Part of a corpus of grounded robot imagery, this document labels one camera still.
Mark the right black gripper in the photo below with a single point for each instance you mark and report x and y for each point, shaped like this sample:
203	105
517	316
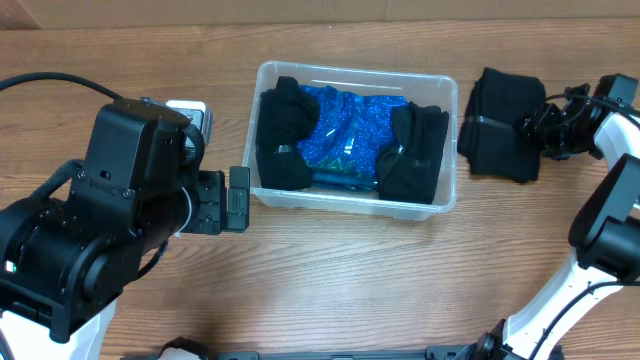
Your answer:
533	124

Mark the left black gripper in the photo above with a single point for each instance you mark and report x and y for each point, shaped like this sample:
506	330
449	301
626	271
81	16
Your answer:
212	217

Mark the black garment top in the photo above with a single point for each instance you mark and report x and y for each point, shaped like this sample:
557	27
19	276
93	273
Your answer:
489	137

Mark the blue denim garment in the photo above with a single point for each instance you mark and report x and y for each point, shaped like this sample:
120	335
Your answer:
343	182

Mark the blue sparkly garment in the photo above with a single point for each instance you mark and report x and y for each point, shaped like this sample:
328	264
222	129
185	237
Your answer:
351	131

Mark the clear plastic storage bin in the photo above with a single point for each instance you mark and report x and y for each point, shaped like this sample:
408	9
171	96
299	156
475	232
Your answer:
422	89

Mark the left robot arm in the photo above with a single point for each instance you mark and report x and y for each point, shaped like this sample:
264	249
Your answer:
59	287

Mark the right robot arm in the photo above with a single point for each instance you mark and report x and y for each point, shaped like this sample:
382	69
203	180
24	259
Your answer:
604	238

